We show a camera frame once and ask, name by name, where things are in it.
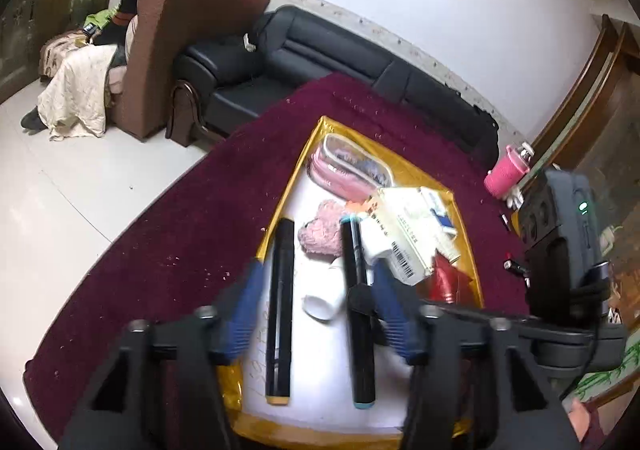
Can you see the white pill bottle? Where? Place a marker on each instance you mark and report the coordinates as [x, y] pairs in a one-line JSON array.
[[325, 291]]

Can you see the black leather sofa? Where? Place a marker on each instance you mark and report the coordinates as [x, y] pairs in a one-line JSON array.
[[232, 81]]

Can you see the pink knitted water bottle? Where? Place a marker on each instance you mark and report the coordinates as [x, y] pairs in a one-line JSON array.
[[509, 169]]

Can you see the blue white medicine box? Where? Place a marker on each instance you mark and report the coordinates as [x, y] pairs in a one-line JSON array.
[[437, 206]]

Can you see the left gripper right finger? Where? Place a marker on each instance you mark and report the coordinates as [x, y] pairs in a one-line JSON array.
[[397, 306]]

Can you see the maroon velvet table cloth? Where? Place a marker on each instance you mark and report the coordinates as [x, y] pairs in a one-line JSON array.
[[198, 237]]

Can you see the seated person in black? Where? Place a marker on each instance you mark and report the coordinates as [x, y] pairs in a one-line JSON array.
[[118, 30]]

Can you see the red foil packet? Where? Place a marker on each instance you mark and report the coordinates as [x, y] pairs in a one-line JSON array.
[[447, 284]]

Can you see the cream blanket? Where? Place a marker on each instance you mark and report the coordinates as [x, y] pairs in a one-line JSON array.
[[73, 103]]

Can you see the black marker beige cap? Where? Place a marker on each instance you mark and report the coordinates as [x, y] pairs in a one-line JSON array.
[[280, 314]]

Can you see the yellow gold tray box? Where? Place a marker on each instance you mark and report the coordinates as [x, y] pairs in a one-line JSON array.
[[321, 413]]

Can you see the black marker teal cap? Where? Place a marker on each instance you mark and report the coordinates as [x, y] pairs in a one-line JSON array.
[[361, 352]]

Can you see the large white medicine box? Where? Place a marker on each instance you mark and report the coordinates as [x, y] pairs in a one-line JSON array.
[[408, 225]]

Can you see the person right hand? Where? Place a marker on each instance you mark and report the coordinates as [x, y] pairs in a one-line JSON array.
[[582, 420]]

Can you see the small black lipstick tube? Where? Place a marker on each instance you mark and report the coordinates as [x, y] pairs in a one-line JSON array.
[[516, 269]]

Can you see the pink knitted scrunchie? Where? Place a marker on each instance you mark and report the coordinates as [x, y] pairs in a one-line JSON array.
[[322, 235]]

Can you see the brown fabric armchair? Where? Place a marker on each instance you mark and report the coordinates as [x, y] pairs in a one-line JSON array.
[[164, 28]]

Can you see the pink transparent pencil pouch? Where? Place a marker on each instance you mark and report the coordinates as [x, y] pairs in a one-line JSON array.
[[345, 169]]

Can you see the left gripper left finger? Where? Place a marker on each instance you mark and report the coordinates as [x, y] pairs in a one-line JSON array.
[[241, 312]]

